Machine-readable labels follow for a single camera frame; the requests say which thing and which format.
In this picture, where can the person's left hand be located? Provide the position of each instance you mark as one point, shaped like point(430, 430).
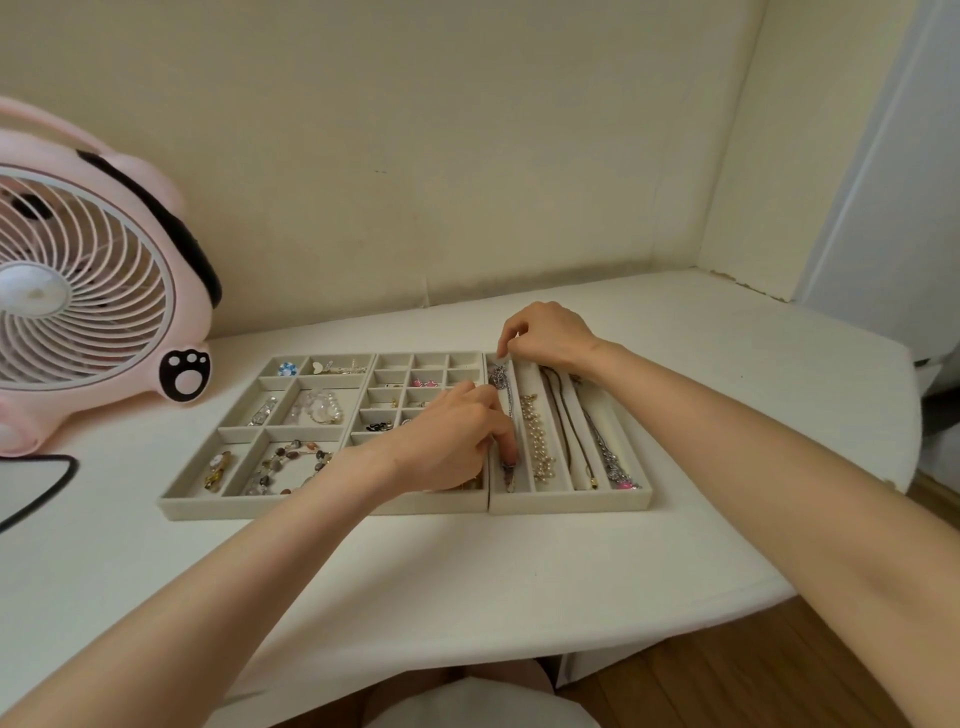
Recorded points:
point(450, 450)

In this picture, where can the person's right hand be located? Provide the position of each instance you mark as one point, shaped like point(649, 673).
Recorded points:
point(551, 334)

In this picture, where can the grey earring grid tray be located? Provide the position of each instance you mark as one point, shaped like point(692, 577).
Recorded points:
point(431, 361)

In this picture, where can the rhinestone bow brooch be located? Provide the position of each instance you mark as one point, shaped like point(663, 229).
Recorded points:
point(349, 367)

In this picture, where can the grey necklace tray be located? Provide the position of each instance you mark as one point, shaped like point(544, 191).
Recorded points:
point(585, 504)

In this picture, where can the grey bracelet tray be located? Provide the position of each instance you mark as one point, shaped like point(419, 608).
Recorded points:
point(187, 508)

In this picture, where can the person's left forearm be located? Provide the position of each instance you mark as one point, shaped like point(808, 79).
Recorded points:
point(210, 622)

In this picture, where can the person's right forearm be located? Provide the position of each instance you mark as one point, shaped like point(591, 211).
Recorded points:
point(810, 510)

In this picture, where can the white table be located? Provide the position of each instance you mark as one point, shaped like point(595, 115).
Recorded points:
point(525, 570)

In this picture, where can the white door panel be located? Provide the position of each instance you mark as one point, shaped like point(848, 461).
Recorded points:
point(885, 187)

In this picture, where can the pink animal-shaped desk fan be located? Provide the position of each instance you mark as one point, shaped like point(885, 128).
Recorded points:
point(90, 300)

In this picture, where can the grey fabric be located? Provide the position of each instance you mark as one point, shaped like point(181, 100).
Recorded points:
point(941, 397)

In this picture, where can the white bed mattress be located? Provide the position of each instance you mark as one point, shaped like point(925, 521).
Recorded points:
point(946, 457)

